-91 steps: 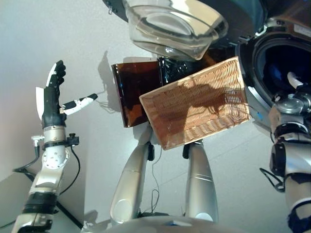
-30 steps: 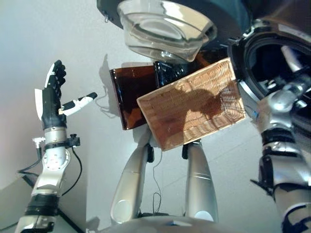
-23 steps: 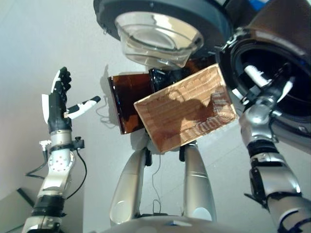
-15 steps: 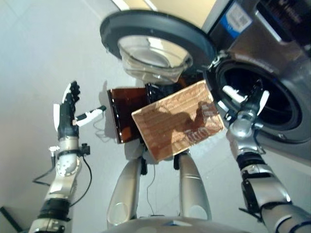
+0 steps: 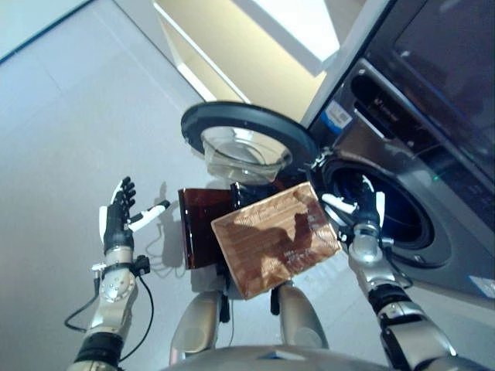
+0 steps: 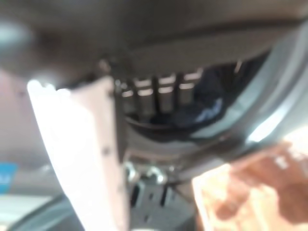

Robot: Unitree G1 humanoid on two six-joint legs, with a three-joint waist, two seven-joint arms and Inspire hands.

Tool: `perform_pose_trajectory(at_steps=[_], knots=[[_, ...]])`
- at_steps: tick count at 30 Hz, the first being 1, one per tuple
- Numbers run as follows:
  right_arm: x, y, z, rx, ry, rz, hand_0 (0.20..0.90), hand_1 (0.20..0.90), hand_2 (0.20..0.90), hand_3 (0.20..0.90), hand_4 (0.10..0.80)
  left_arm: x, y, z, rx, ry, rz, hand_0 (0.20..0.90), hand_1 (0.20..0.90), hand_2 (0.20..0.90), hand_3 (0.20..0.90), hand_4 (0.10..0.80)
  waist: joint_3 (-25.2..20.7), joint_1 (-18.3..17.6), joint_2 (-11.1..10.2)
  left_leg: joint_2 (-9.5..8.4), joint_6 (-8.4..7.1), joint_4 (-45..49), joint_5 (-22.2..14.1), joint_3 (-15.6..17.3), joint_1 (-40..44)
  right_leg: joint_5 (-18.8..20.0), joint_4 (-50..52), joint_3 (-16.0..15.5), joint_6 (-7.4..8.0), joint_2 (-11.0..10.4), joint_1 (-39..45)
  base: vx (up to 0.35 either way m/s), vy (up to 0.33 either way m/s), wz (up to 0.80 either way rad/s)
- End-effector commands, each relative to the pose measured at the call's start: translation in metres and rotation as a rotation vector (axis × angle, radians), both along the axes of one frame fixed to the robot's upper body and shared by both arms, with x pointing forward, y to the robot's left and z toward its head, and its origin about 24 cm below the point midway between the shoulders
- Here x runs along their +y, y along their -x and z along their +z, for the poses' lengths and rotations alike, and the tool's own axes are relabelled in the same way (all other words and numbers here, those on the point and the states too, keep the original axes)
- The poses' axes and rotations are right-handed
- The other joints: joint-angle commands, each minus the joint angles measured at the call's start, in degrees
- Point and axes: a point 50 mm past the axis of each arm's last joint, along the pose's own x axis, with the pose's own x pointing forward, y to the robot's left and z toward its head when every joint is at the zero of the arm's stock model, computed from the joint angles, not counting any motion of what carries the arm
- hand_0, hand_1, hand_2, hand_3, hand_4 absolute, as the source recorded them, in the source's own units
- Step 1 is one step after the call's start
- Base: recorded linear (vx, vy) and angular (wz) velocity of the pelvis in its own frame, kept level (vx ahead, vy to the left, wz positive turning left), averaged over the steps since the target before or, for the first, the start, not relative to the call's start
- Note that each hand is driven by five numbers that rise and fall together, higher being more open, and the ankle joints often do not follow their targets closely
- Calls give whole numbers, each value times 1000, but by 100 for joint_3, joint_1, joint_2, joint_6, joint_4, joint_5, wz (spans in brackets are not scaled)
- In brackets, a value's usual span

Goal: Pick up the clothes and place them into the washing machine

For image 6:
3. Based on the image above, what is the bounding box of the brown wicker laundry basket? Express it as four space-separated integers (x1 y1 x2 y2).
192 139 308 231

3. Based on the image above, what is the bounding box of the dark grey washing machine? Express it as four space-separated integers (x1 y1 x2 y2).
0 14 308 231

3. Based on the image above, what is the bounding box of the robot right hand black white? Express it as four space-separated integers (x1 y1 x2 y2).
0 0 308 231

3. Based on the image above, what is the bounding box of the navy blue garment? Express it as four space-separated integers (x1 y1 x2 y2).
172 69 225 127

